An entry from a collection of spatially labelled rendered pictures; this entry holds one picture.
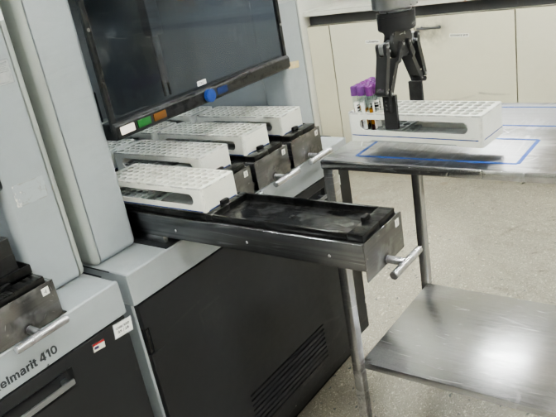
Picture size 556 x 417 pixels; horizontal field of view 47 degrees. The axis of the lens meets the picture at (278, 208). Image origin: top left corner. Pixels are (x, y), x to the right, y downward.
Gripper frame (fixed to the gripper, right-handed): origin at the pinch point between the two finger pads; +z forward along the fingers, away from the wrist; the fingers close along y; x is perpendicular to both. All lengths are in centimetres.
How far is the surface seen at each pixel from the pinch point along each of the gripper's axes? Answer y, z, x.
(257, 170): -11.0, 12.3, 34.4
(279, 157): -2.2, 12.2, 35.0
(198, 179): -35.5, 4.2, 26.8
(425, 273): 32, 59, 17
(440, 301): 25, 63, 9
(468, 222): 129, 91, 49
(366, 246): -38.2, 10.7, -13.3
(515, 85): 193, 46, 51
